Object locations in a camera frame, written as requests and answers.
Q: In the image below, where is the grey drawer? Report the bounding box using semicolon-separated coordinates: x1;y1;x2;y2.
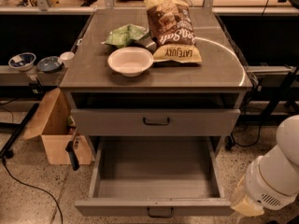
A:
75;137;233;218
71;109;240;136

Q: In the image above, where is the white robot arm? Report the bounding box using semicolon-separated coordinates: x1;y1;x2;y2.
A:
231;115;299;217

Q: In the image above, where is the grey drawer cabinet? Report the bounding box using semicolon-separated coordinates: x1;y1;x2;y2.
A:
59;7;254;147

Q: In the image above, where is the grey top drawer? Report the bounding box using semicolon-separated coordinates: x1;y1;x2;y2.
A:
71;109;240;136

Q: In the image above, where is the white paper bowl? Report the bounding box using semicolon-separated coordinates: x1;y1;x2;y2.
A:
107;47;153;77

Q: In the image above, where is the brown Late July chip bag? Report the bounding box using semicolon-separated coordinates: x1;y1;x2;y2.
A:
144;0;202;63

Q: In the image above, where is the cardboard box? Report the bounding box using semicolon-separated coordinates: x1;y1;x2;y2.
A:
22;87;93;166

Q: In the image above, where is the green snack bag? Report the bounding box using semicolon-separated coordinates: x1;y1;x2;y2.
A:
104;24;149;49

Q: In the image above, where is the small white cup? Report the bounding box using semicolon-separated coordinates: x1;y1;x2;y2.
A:
60;51;75;67

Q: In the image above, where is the dark blue bowl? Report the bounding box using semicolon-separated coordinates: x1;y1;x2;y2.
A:
37;56;62;73

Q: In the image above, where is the black tripod leg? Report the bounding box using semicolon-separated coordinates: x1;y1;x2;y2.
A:
0;103;39;158

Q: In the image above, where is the black handled tool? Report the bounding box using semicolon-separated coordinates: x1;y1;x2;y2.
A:
65;129;79;171

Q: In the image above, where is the black floor cable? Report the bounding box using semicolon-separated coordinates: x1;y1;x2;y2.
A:
1;157;64;224

